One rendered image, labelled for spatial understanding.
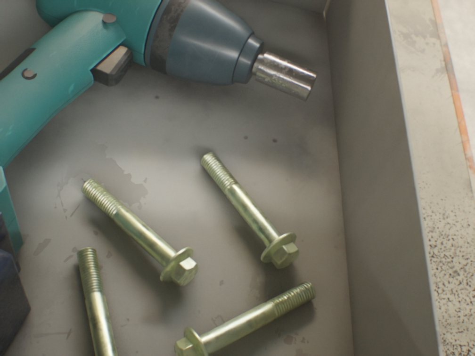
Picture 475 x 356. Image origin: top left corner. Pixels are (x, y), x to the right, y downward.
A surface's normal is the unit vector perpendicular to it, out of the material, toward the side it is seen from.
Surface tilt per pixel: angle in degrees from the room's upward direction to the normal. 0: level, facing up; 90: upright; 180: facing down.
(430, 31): 0
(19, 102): 21
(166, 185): 0
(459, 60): 0
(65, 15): 80
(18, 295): 90
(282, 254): 38
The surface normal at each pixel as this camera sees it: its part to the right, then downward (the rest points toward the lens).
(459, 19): 0.15, -0.51
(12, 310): 0.91, 0.40
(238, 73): -0.15, 0.73
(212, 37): 0.11, 0.11
